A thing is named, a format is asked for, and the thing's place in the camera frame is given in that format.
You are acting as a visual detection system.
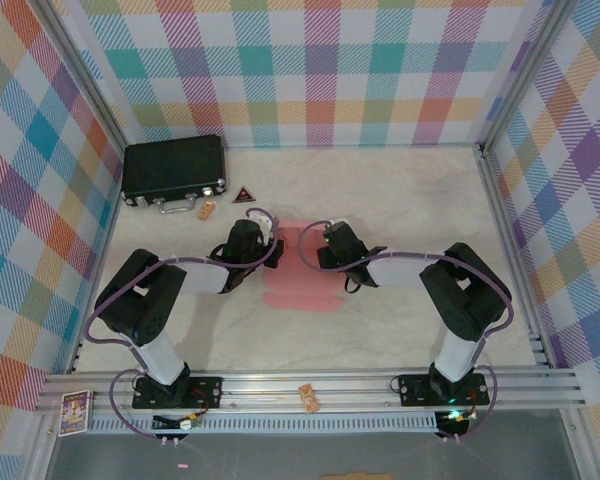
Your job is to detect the pink cloth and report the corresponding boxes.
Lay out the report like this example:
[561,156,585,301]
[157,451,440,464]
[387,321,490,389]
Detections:
[262,218,344,314]

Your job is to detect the black carrying case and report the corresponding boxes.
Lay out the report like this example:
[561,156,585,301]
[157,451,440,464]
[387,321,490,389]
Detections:
[121,134,229,215]

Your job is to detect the small connector board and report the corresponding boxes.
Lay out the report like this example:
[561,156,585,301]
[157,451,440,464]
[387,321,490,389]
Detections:
[152,412,205,434]
[437,407,480,436]

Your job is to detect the colourful card pack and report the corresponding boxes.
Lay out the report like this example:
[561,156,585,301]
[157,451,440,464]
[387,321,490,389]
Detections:
[58,391,94,437]

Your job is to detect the aluminium side rail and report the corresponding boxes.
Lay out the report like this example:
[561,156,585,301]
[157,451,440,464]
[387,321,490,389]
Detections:
[68,144,131,374]
[479,144,557,370]

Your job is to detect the aluminium cross rail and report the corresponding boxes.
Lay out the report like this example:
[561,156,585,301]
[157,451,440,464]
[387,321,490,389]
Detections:
[34,367,584,414]

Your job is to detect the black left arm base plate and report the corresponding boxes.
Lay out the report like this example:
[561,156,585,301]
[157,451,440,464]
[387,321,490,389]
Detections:
[132,374,225,409]

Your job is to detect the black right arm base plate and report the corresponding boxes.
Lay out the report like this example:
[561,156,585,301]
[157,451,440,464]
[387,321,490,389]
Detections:
[397,372,491,407]

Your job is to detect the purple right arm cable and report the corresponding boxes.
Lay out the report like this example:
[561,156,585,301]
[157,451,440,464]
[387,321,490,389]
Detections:
[297,219,515,444]

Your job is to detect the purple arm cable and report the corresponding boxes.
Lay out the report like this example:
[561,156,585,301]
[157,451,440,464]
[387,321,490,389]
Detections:
[297,219,515,444]
[84,207,281,444]

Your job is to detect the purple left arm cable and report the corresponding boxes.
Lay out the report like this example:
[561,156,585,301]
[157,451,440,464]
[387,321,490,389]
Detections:
[84,207,281,444]

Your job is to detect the grey slotted cable duct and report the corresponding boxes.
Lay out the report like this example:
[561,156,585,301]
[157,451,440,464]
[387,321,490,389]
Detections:
[87,412,441,434]

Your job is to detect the aluminium frame post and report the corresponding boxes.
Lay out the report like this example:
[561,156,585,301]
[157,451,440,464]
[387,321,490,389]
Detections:
[479,0,580,147]
[38,0,131,151]

